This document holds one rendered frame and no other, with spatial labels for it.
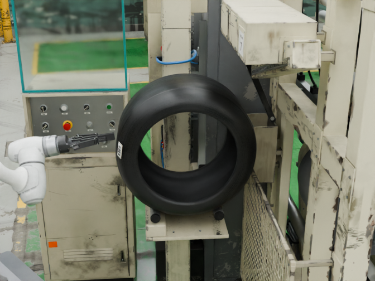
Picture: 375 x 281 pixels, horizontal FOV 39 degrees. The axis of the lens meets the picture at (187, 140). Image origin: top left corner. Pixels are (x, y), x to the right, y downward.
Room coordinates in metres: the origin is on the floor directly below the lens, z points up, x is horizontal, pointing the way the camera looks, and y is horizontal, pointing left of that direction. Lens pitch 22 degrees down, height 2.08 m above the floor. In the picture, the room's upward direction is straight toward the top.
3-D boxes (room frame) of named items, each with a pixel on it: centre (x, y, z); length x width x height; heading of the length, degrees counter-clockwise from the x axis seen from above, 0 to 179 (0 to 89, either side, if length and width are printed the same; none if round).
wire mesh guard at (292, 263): (1.99, -0.33, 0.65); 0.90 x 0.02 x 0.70; 4
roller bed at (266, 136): (2.44, -0.35, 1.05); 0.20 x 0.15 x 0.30; 4
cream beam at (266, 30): (2.09, -0.29, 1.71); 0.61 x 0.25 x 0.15; 4
